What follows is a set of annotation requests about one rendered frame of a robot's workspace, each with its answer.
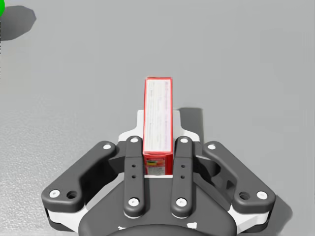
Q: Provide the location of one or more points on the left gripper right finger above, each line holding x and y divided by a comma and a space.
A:
182, 177

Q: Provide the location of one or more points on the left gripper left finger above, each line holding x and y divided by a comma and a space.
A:
134, 177

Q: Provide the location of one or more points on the red and white carton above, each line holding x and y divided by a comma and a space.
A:
157, 123

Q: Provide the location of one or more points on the small round ball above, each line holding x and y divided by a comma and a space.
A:
1, 7

